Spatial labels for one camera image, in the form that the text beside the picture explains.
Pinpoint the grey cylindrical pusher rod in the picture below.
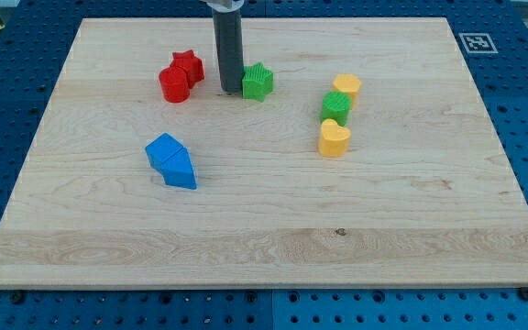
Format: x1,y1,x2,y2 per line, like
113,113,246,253
212,9,244,94

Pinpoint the silver rod mount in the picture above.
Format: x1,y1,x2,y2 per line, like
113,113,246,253
201,0,245,11

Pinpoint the green star block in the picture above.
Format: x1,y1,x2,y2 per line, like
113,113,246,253
242,62,274,102

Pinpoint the red star block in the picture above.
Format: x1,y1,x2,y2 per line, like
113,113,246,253
170,49,204,89

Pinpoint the green circle block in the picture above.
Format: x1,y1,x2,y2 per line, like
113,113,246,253
320,91,351,127

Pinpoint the red cylinder block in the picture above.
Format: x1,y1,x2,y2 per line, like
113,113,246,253
159,66,190,103

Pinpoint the yellow pentagon block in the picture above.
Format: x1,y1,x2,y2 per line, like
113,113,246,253
331,73,362,107

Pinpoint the blue cube block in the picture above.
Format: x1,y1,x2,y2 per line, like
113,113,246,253
145,133,183,171

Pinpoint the blue pentagon block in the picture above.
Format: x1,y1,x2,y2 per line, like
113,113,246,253
159,148,197,190

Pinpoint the yellow heart block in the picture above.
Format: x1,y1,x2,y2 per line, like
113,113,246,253
318,118,351,158

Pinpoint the wooden board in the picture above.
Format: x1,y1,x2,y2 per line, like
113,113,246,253
0,17,528,290

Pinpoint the white fiducial marker tag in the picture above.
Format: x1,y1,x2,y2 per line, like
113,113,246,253
459,32,498,54

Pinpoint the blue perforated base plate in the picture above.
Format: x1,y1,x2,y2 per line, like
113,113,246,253
0,0,528,329

